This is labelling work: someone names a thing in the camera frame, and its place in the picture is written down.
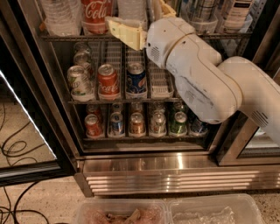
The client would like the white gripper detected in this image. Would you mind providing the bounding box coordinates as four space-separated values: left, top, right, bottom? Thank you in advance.
105 0 195 68

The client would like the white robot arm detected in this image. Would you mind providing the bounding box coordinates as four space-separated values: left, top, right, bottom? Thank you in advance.
105 16 280 144

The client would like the red Coca-Cola bottle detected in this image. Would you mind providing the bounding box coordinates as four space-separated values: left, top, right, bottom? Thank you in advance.
80 0 113 34

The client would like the clear water bottle left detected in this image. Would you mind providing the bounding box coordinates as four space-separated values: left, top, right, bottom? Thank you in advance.
40 0 81 37

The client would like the white labelled bottle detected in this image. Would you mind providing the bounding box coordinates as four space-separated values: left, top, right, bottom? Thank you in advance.
220 0 253 33

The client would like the stainless steel fridge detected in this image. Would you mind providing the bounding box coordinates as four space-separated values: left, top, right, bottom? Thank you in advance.
0 0 280 197

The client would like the glass fridge door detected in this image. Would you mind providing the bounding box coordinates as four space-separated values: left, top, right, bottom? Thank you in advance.
0 28 76 186

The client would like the silver striped tall can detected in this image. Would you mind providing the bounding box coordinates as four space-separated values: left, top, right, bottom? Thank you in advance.
186 0 218 34

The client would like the blue Pepsi can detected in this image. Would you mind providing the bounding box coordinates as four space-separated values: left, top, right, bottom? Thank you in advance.
125 62 147 99

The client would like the red Coca-Cola can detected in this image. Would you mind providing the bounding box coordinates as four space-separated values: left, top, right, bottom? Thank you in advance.
97 64 120 100

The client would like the silver can behind left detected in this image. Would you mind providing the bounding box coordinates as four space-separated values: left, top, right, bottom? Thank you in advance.
73 42 93 74

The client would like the white green soda can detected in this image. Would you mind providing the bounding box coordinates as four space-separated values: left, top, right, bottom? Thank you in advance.
67 66 94 102

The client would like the small silver can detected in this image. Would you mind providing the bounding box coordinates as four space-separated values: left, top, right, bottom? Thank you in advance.
150 111 166 137

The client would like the small orange can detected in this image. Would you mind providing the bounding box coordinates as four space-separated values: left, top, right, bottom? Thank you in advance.
129 112 145 137

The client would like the small green can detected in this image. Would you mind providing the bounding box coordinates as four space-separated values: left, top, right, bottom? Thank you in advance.
170 111 187 136

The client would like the small dark blue can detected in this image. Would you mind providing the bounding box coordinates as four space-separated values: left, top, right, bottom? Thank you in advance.
190 117 208 137

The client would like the small red can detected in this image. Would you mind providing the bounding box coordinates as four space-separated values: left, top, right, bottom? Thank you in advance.
85 114 103 138

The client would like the left clear plastic bin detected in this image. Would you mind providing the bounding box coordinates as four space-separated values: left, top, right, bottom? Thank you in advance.
72 199 168 224

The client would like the clear plastic bin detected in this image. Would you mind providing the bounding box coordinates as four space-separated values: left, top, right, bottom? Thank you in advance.
72 199 168 224
167 193 265 224

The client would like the right clear plastic bin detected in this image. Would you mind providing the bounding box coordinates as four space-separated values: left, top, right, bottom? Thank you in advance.
167 193 265 224

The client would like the black floor cable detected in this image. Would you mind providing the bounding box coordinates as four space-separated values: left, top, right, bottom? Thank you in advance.
0 101 51 224

